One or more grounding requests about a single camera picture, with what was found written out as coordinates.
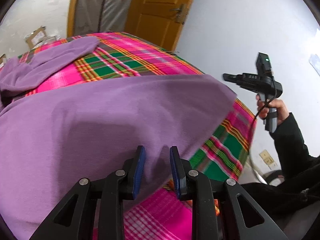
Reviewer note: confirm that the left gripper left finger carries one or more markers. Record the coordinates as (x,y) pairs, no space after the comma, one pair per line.
(74,215)

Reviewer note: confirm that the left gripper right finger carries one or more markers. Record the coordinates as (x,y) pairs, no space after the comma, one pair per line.
(221,209)

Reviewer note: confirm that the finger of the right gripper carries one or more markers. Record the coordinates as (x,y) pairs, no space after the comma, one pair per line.
(236,79)

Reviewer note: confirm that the purple fleece garment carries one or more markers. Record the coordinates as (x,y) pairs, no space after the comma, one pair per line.
(52,139)

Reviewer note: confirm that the black sleeve right forearm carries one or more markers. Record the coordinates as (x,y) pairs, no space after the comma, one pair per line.
(300,188)

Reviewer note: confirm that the person's right hand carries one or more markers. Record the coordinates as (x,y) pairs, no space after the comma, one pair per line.
(279,105)

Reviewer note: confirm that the pink plaid bed sheet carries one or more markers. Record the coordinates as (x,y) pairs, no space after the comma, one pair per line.
(222,156)

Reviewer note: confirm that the wooden door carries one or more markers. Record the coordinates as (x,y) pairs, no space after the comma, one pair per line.
(158,21)

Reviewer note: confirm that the cardboard box with label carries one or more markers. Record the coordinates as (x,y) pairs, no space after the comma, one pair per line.
(36,37)

